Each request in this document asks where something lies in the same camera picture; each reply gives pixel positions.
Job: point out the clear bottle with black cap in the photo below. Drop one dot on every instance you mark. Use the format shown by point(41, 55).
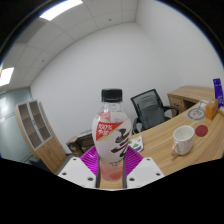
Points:
point(111, 133)

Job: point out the white green purple leaflet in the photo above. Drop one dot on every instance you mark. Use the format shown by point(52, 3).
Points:
point(136, 145)

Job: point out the small dark brown carton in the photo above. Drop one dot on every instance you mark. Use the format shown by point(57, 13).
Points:
point(74, 146)

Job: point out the wooden cabinet with glass doors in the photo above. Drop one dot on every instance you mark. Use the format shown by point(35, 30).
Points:
point(46, 146)

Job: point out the purple stand-up pouch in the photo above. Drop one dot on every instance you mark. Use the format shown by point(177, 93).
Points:
point(218, 91)

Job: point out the black mesh office chair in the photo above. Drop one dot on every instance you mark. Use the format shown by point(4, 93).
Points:
point(150, 106)

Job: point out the black leather sofa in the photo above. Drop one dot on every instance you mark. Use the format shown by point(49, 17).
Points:
point(36, 162)

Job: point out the light wooden box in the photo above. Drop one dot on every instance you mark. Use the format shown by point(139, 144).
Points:
point(211, 110)

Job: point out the wooden side desk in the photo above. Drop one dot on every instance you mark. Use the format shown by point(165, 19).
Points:
point(190, 95)

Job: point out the flat round red coaster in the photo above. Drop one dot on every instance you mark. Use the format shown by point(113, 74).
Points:
point(201, 130)

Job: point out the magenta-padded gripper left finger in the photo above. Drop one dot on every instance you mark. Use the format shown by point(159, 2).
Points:
point(78, 170)

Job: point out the white ceiling light panel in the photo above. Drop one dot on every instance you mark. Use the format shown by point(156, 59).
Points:
point(6, 76)
point(60, 9)

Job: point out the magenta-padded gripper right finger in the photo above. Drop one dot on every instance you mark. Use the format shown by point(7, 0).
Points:
point(145, 170)

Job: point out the black flat carton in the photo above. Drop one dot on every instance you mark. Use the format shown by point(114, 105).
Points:
point(86, 141)

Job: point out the white ceramic mug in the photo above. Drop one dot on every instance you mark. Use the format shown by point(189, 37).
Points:
point(183, 138)

